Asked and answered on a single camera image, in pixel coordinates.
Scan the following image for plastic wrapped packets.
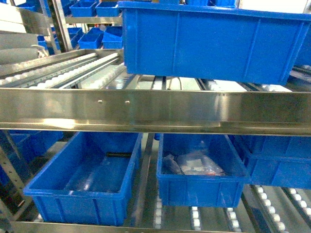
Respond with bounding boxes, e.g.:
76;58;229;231
162;149;225;176

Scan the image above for blue bin with packets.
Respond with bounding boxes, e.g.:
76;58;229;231
156;133;250;208

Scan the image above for large blue plastic bin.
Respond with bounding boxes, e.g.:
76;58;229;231
118;1;311;85

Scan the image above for blue bin lower left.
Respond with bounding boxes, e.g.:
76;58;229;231
23;132;142;226

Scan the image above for stainless steel shelf rack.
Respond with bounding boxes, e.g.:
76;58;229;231
0;0;311;233

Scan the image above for blue bin lower right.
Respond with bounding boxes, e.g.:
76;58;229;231
229;135;311;189

